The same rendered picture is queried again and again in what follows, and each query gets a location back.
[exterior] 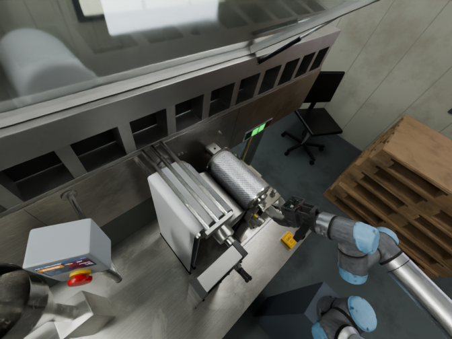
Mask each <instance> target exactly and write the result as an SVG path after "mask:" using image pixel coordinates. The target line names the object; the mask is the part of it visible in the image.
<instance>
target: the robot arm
mask: <svg viewBox="0 0 452 339"><path fill-rule="evenodd" d="M295 198H298V199H301V200H297V199H295ZM271 205H272V206H269V211H267V210H265V212H266V214H267V215H268V216H269V217H270V218H271V219H272V220H273V221H274V222H276V223H277V224H279V225H281V226H285V227H293V228H296V227H298V228H299V229H298V230H296V232H295V235H294V236H293V239H294V240H295V241H296V242H299V241H300V240H302V239H304V238H305V234H306V233H307V232H308V231H309V229H310V230H311V231H312V232H314V233H316V234H318V235H320V236H323V237H326V238H328V239H331V240H332V241H336V242H338V267H339V273H340V276H341V277H342V278H343V279H344V280H345V281H347V282H349V283H351V284H354V285H361V284H363V283H365V282H366V280H367V277H368V270H369V269H370V268H371V267H372V266H374V265H375V264H376V263H377V262H378V263H380V265H381V266H382V267H383V268H384V269H385V270H386V271H387V272H388V274H389V275H390V276H391V277H392V278H393V279H394V280H395V281H396V282H397V283H398V284H399V286H401V288H402V289H403V290H404V291H405V292H406V293H407V294H408V295H409V297H410V298H411V299H412V300H413V301H414V302H415V303H416V304H417V306H419V308H421V310H423V312H424V313H425V314H426V315H427V316H428V317H429V318H430V320H431V321H432V322H433V323H434V324H435V325H436V326H437V328H438V329H440V331H442V333H444V335H445V336H446V337H447V338H448V339H452V300H451V299H450V298H449V297H448V296H447V295H446V294H445V293H444V292H443V291H442V290H441V289H440V288H439V287H438V286H437V285H436V284H434V282H433V281H431V279H429V277H427V275H425V273H423V271H421V269H419V267H417V265H415V263H413V261H411V259H409V257H407V255H405V253H403V251H401V249H399V247H398V244H399V239H398V238H397V235H396V234H395V233H394V232H393V231H392V230H390V229H388V228H385V227H377V228H375V227H372V226H370V225H368V224H365V223H362V222H360V221H353V220H350V219H347V218H344V217H339V216H337V215H333V214H330V213H326V212H321V211H320V209H319V206H315V205H312V204H308V203H306V202H305V199H304V198H299V197H296V196H292V198H290V199H288V201H286V202H285V201H284V199H283V198H282V197H279V198H278V204H271ZM276 209H278V210H280V211H281V212H278V211H277V210H276ZM317 316H318V320H317V321H316V322H315V323H314V324H313V325H312V327H311V333H312V336H313V339H364V338H362V337H360V335H361V334H362V333H363V332H372V331H373V330H374V329H375V328H376V326H377V319H376V315H375V312H374V310H373V308H372V307H371V305H370V304H369V303H368V302H367V301H366V300H365V299H363V298H362V297H357V296H350V297H344V298H337V297H334V296H330V295H328V296H324V297H322V298H321V299H320V300H319V301H318V302H317Z"/></svg>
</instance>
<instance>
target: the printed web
mask: <svg viewBox="0 0 452 339"><path fill-rule="evenodd" d="M184 165H185V166H186V167H187V168H188V169H189V170H190V171H191V172H192V173H193V175H194V176H195V177H196V178H197V179H198V180H199V181H200V183H201V184H202V185H203V186H204V187H205V188H206V189H207V190H208V191H209V192H210V193H211V194H212V195H213V196H214V197H215V198H216V200H217V201H218V202H219V203H220V204H221V205H222V206H223V207H224V209H225V210H226V211H227V212H228V211H232V212H233V209H232V208H231V207H230V206H229V205H228V204H227V203H226V202H225V201H224V200H223V199H222V198H221V197H220V196H219V195H218V194H217V193H216V192H215V190H214V189H213V188H212V187H211V186H210V185H209V184H208V183H207V182H206V180H205V179H204V178H203V177H202V176H201V175H200V174H199V173H198V172H197V171H196V170H195V169H194V168H193V167H192V166H191V165H190V164H189V163H184ZM211 176H212V177H213V178H214V179H215V180H216V181H217V183H218V184H219V185H220V186H221V187H222V188H223V189H224V190H225V191H226V192H227V193H228V194H229V195H230V196H231V197H232V198H233V199H234V201H235V202H236V203H237V204H238V205H239V206H240V207H241V208H242V209H243V210H244V211H246V207H247V205H248V203H249V202H250V201H251V199H253V197H255V195H257V193H259V191H261V189H263V188H264V187H265V186H266V185H265V183H263V181H262V180H260V179H259V178H258V177H257V176H256V175H255V174H254V173H253V172H252V171H250V170H249V169H248V168H247V167H246V166H245V165H244V164H243V163H242V162H241V161H240V160H239V159H238V158H236V156H234V154H232V153H231V152H230V151H227V152H224V153H223V154H222V155H220V156H219V157H218V158H217V159H216V160H215V162H214V163H213V165H212V167H211ZM199 242H200V238H199V239H198V240H196V239H195V238H194V243H193V248H192V258H191V265H192V266H193V267H194V265H195V261H196V255H197V252H198V246H199Z"/></svg>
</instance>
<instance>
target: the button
mask: <svg viewBox="0 0 452 339"><path fill-rule="evenodd" d="M293 236H294V235H293V234H292V233H290V232H289V231H288V232H287V233H286V234H285V235H284V236H283V237H282V238H281V239H280V240H281V241H282V242H283V243H284V244H285V245H286V246H287V247H288V248H289V249H291V248H292V247H293V246H294V245H295V244H296V243H297V242H296V241H295V240H294V239H293Z"/></svg>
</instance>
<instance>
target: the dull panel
mask: <svg viewBox="0 0 452 339"><path fill-rule="evenodd" d="M207 164H208V163H207ZM207 164H205V165H203V166H202V167H200V168H198V169H197V170H196V171H197V172H198V173H199V172H201V171H202V170H206V171H207V172H208V173H209V174H211V172H209V171H208V170H207V168H206V167H207ZM156 217H157V214H156V211H155V206H154V203H153V198H152V197H150V198H148V199H147V200H145V201H143V202H142V203H140V204H138V205H137V206H135V207H133V208H132V209H130V210H128V211H127V212H125V213H123V214H121V215H120V216H118V217H117V218H115V219H113V220H111V221H110V222H108V223H106V224H105V225H103V226H101V227H100V229H101V230H102V231H103V232H104V233H105V234H106V235H107V236H108V238H109V239H110V240H111V247H113V246H115V245H116V244H117V243H119V242H120V241H122V240H123V239H125V238H126V237H128V236H129V235H131V234H132V233H134V232H135V231H137V230H138V229H140V228H141V227H143V226H144V225H146V224H148V223H149V222H150V221H152V220H154V219H155V218H156ZM43 277H44V278H45V279H46V281H47V283H48V286H49V288H51V287H53V286H54V285H56V284H57V283H59V282H60V281H59V280H55V279H53V278H49V277H47V276H43Z"/></svg>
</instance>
